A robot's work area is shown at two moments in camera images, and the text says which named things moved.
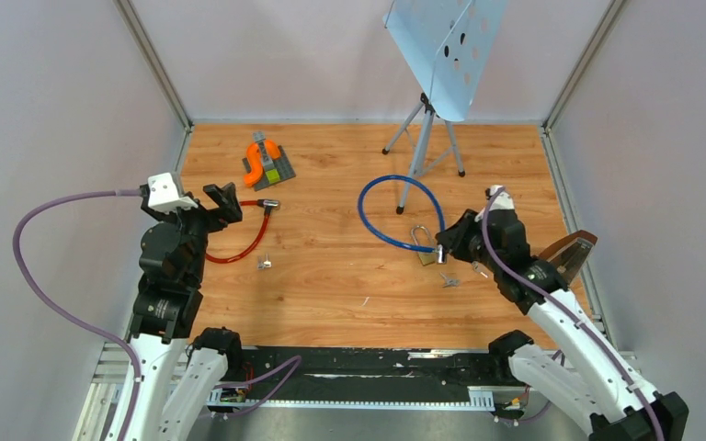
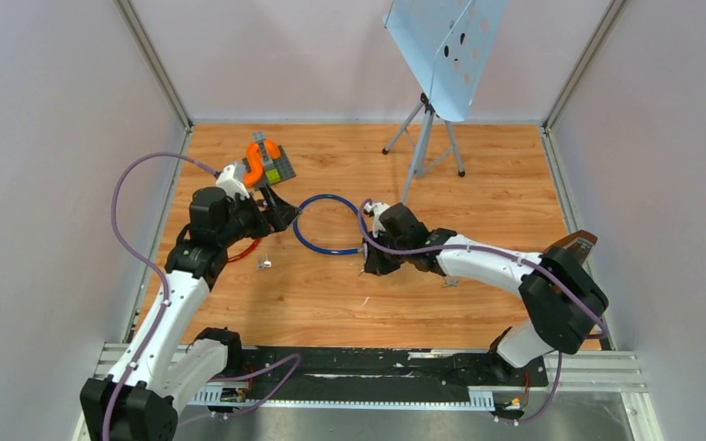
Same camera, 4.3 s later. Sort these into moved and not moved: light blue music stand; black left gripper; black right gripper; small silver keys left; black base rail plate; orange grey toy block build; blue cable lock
Moved: black left gripper; blue cable lock; black right gripper
Not moved: light blue music stand; orange grey toy block build; black base rail plate; small silver keys left
